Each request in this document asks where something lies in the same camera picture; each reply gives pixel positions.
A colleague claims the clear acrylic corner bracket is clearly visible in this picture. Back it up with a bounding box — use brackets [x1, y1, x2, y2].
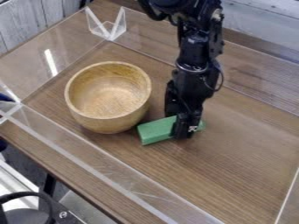
[85, 7, 127, 41]

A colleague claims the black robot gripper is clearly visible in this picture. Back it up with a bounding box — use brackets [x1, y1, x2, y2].
[165, 59, 222, 139]

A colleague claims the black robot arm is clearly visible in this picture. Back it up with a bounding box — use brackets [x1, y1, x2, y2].
[137, 0, 225, 139]

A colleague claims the light brown wooden bowl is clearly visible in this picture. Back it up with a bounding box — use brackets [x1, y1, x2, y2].
[65, 61, 153, 134]

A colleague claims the black table leg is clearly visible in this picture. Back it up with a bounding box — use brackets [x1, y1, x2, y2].
[43, 174, 57, 196]

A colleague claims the clear acrylic tray wall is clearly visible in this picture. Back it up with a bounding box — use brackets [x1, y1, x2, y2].
[0, 85, 225, 224]

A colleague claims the black curved cable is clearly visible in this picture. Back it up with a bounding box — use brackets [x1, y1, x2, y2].
[0, 191, 57, 224]

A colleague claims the grey metal base plate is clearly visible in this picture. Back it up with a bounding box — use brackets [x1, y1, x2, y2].
[39, 198, 87, 224]

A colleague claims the green rectangular block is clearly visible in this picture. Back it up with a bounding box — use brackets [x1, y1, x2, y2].
[137, 115, 206, 145]

